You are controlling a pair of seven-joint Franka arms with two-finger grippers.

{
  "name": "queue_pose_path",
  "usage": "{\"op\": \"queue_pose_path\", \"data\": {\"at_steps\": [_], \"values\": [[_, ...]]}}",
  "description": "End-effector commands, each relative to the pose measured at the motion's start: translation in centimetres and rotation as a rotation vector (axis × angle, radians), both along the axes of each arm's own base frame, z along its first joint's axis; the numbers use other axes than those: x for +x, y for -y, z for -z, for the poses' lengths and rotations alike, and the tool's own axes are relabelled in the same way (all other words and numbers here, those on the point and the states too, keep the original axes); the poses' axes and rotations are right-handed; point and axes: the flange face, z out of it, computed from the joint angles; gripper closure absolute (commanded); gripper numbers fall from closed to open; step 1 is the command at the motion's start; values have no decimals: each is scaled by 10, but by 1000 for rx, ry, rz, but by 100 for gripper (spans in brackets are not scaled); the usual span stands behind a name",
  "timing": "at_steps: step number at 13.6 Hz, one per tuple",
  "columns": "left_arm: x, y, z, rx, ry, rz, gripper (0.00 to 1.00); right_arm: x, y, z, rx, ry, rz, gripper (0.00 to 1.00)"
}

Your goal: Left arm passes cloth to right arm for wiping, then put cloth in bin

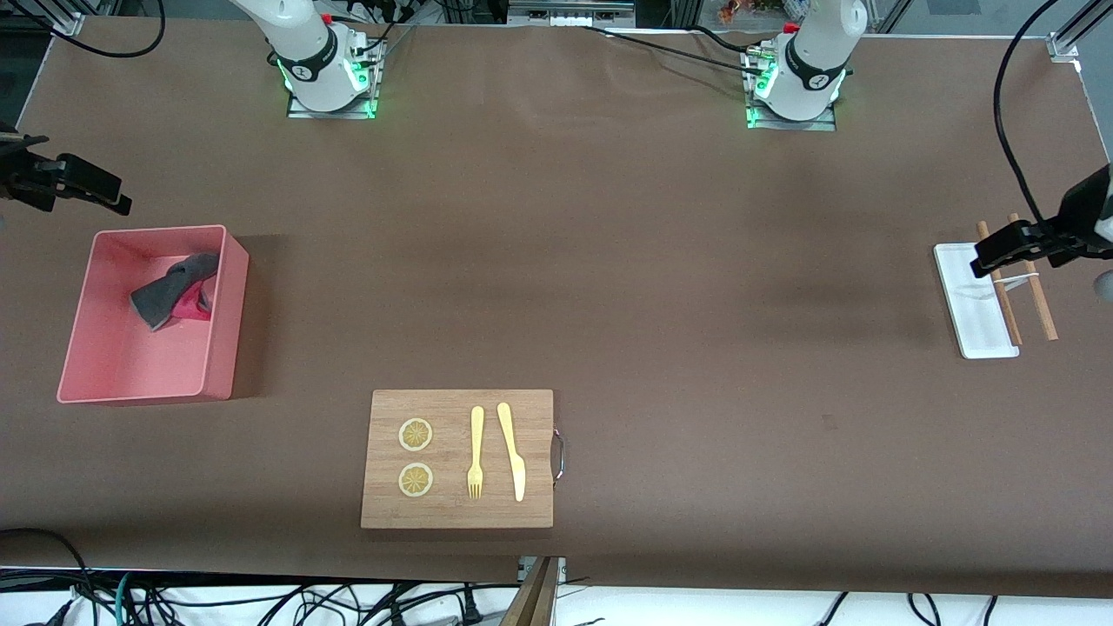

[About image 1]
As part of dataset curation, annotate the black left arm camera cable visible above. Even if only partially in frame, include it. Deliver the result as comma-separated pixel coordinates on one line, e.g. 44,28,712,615
994,0,1066,225

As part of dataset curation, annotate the small metal bracket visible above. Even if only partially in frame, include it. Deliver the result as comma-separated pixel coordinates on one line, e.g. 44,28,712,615
517,556,568,585

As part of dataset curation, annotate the black looped floor cable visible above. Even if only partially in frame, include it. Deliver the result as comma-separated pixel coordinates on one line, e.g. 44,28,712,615
0,527,98,626

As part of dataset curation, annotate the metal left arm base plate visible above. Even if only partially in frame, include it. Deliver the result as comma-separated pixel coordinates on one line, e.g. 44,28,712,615
746,48,837,131

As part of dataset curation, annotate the black cable across table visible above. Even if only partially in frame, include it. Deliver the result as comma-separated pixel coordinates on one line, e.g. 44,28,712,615
574,24,775,75

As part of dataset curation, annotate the grey power strip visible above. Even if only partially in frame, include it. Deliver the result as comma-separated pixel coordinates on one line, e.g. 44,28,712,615
509,0,636,27

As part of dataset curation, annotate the yellow plastic fork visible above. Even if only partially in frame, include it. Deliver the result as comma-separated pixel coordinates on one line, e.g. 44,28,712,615
467,406,485,500

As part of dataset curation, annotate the pink plastic bin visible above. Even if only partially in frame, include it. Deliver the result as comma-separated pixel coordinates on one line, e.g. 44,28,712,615
57,224,250,406

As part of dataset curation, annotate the wooden cutting board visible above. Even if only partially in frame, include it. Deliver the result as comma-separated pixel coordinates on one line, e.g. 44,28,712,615
360,389,566,529

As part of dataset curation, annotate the yellow plastic knife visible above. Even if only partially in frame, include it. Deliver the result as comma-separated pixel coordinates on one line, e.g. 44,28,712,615
497,402,527,503

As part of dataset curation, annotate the white rectangular tray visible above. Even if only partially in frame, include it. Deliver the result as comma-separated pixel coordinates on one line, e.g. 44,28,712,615
933,243,1020,360

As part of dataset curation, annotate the aluminium frame post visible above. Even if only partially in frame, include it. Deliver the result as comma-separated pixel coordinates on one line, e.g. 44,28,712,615
1048,0,1113,62
48,0,88,37

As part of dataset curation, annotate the grey and pink cloth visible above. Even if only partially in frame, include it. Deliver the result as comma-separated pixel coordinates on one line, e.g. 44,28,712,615
130,251,221,332

